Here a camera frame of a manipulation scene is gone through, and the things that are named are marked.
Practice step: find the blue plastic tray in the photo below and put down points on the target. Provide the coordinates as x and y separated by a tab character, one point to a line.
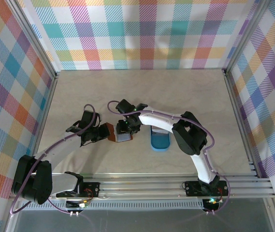
160	142

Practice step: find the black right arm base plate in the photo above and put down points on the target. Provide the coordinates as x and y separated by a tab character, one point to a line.
191	188

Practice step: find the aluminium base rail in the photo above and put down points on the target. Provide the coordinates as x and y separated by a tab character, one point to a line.
139	186

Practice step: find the grey metal panel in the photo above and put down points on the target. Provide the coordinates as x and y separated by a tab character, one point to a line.
139	221

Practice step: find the small circuit board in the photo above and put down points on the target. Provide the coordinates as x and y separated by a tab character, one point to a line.
84	205
212	201

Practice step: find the aluminium side rail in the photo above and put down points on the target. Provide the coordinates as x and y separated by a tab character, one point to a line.
45	113
239	120

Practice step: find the aluminium corner post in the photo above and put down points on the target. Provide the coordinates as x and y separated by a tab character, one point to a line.
245	36
34	41

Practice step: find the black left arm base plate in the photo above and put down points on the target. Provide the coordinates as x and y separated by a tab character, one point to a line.
91	189

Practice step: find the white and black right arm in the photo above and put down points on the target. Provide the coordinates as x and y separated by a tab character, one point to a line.
156	120

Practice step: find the brown leather card holder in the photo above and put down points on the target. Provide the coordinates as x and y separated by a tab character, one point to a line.
112	136

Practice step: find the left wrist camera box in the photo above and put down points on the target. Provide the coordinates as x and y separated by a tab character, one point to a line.
99	117

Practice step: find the stack of plastic cards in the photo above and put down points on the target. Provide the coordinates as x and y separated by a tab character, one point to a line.
159	132

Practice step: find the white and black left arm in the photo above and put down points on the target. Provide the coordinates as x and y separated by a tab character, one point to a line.
62	147

